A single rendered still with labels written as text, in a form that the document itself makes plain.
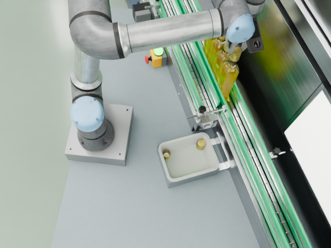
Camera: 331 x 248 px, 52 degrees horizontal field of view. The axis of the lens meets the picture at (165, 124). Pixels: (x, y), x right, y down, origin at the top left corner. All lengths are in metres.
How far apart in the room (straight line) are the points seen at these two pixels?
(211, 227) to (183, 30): 0.83
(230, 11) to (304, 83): 0.39
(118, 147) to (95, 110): 0.24
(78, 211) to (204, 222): 0.51
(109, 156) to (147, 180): 0.19
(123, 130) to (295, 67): 0.72
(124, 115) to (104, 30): 0.63
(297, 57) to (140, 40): 0.54
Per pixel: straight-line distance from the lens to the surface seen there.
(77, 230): 1.44
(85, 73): 1.22
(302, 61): 1.18
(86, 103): 1.26
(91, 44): 0.92
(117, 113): 1.49
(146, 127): 1.55
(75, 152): 1.45
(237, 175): 1.43
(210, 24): 0.92
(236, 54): 1.27
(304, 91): 1.20
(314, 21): 1.15
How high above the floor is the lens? 2.15
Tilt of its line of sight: 64 degrees down
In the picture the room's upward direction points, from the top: 7 degrees clockwise
